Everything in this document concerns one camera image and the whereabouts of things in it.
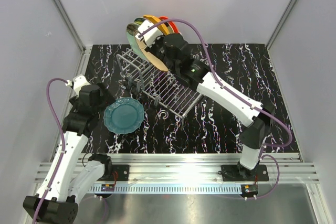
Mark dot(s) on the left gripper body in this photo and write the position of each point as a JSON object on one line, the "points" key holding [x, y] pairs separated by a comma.
{"points": [[104, 102]]}

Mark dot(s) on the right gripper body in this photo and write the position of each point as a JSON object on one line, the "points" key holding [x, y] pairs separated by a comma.
{"points": [[157, 49]]}

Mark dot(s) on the yellow dotted scalloped plate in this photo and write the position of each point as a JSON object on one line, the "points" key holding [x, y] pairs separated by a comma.
{"points": [[162, 27]]}

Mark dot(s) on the beige plate bird print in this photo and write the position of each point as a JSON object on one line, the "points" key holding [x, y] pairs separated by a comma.
{"points": [[156, 62]]}

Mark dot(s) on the orange red plate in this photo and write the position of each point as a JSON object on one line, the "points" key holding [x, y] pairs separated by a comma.
{"points": [[170, 25]]}

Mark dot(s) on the teal scalloped plate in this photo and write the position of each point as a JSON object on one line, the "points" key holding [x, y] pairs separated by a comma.
{"points": [[124, 116]]}

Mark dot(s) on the white plate green rim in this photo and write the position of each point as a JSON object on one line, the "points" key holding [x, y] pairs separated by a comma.
{"points": [[139, 20]]}

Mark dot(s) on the mint plate flower print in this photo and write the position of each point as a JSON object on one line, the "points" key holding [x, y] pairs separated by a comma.
{"points": [[130, 31]]}

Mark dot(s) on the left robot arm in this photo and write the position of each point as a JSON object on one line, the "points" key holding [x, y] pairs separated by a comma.
{"points": [[58, 198]]}

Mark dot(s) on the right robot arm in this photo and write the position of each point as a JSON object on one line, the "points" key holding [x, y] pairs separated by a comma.
{"points": [[251, 113]]}

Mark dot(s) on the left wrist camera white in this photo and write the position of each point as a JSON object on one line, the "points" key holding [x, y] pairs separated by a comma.
{"points": [[77, 83]]}

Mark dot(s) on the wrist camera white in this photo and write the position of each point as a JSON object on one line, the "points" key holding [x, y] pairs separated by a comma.
{"points": [[149, 37], [77, 83]]}

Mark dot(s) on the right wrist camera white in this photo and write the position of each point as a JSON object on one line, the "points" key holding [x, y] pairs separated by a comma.
{"points": [[149, 37]]}

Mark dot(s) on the grey wire dish rack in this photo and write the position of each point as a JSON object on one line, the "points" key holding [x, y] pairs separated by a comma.
{"points": [[160, 87]]}

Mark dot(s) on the left aluminium corner post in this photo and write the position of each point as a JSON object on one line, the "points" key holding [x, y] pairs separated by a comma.
{"points": [[69, 24]]}

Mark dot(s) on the aluminium corner post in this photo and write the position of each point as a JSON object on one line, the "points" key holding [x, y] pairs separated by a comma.
{"points": [[288, 10], [69, 24]]}

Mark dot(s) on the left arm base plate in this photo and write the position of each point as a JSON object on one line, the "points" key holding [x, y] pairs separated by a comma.
{"points": [[120, 172]]}

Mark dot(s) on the aluminium rail frame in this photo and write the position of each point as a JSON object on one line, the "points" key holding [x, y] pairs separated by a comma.
{"points": [[191, 170]]}

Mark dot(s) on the slotted cable duct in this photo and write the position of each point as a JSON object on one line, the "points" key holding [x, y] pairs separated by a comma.
{"points": [[231, 189]]}

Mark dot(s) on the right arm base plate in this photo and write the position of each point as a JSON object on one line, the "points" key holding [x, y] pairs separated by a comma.
{"points": [[236, 173]]}

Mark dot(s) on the right aluminium corner post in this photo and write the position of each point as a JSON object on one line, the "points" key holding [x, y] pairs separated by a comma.
{"points": [[288, 10]]}

